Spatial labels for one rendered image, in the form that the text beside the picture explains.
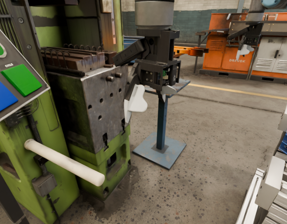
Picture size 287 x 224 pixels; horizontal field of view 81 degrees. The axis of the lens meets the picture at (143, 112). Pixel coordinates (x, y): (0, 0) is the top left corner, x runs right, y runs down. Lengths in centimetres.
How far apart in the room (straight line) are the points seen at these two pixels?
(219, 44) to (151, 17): 392
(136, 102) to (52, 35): 109
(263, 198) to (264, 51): 384
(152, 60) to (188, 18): 812
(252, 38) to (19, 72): 109
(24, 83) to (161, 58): 37
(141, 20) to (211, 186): 137
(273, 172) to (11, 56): 79
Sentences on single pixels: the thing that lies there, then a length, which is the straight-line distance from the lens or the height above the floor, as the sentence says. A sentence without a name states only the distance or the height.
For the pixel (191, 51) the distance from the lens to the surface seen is 126.
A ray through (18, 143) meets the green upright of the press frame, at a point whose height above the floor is 65.
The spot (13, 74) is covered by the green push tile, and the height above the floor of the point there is 103.
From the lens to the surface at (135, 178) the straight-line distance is 150.
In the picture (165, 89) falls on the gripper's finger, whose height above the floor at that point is 99.
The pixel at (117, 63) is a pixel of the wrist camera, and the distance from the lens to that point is 44.
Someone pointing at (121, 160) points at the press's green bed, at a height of 16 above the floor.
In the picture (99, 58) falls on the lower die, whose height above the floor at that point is 97.
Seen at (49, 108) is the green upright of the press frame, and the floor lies 75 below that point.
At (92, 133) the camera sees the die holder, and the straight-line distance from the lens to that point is 95.
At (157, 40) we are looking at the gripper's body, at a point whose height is 111.
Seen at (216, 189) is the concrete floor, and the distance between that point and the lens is 154.
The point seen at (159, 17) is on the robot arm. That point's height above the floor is 115.
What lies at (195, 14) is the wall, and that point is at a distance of 842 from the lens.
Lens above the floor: 115
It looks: 29 degrees down
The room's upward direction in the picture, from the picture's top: straight up
